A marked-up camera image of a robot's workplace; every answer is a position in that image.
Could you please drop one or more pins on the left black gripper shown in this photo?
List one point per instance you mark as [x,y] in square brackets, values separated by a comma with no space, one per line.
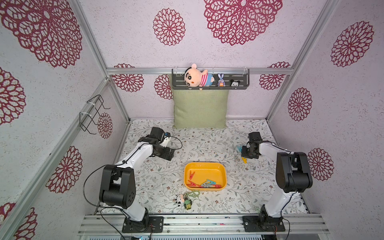
[165,155]

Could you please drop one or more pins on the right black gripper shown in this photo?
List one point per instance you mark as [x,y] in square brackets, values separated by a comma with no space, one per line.
[247,151]

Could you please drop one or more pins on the yellow plastic storage box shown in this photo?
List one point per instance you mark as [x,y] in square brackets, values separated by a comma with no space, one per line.
[205,170]

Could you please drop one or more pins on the red clothespin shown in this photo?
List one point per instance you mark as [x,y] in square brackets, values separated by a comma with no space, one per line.
[191,175]

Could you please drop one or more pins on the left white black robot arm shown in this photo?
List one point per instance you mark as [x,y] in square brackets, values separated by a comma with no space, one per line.
[118,185]

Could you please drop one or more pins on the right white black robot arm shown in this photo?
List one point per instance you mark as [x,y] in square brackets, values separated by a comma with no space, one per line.
[293,174]

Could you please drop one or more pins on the green square pillow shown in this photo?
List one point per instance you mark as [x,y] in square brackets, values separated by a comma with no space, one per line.
[200,109]

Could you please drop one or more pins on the pink boy plush doll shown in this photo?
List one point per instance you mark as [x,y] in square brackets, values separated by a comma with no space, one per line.
[195,78]

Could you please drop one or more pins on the black white mouse figure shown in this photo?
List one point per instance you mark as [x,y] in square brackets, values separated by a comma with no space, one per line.
[235,83]

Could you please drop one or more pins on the small blue bunny figure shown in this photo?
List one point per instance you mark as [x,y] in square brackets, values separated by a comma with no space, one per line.
[221,82]

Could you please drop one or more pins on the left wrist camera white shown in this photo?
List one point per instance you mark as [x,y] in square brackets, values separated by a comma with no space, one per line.
[166,139]

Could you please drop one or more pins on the dark metal wall shelf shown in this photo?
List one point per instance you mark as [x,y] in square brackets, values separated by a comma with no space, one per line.
[226,80]

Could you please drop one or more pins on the cow plush keychain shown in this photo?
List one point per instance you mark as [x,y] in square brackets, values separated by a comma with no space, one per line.
[180,200]

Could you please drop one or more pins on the black wire wall rack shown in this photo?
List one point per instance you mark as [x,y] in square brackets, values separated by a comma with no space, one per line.
[87,117]

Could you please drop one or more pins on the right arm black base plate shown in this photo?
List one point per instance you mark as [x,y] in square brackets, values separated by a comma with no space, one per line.
[263,224]

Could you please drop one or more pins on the green toy keychain with chain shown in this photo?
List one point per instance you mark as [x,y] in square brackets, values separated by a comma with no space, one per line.
[188,197]

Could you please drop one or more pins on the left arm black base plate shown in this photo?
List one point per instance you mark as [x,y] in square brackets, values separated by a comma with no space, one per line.
[147,225]

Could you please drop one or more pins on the aluminium front rail frame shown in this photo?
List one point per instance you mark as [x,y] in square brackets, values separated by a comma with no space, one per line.
[184,225]

